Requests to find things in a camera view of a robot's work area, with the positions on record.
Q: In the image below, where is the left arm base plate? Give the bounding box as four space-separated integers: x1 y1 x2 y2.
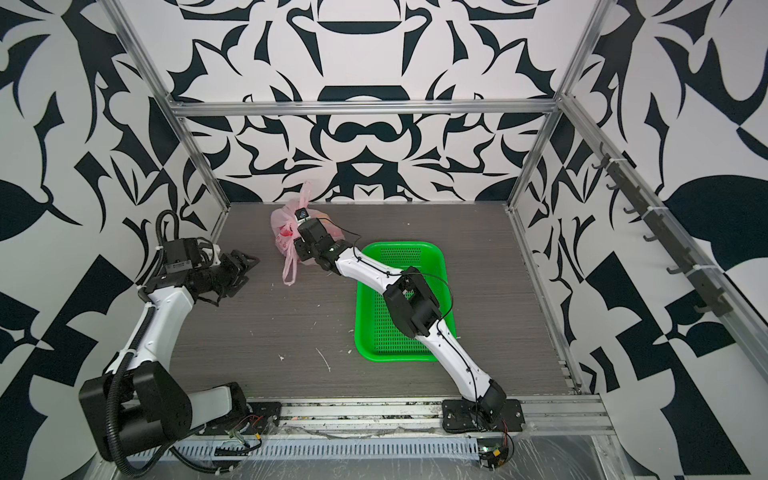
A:
196 401 283 436

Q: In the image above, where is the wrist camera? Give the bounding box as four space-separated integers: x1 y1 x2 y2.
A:
160 237 214 281
294 208 327 242

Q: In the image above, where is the black wall hook rail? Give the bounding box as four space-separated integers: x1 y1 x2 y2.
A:
593 145 734 317

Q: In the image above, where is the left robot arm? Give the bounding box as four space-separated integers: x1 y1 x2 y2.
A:
79 250 259 470

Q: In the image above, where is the pink plastic bag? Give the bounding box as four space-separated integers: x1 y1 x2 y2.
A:
270 182 345 286

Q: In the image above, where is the white slotted cable duct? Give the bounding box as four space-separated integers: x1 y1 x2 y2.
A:
125 437 484 463

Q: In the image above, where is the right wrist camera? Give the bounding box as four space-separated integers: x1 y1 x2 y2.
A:
294 208 327 242

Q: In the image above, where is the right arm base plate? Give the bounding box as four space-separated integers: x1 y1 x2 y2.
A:
441 398 526 434

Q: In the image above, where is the green plastic basket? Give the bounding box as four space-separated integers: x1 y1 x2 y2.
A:
353 241 458 364

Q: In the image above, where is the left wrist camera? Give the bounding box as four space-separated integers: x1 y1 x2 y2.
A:
160 237 214 281

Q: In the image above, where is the small circuit board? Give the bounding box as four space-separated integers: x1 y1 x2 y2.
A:
478 436 515 471

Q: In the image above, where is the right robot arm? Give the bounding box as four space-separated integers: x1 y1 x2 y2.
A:
294 224 507 425

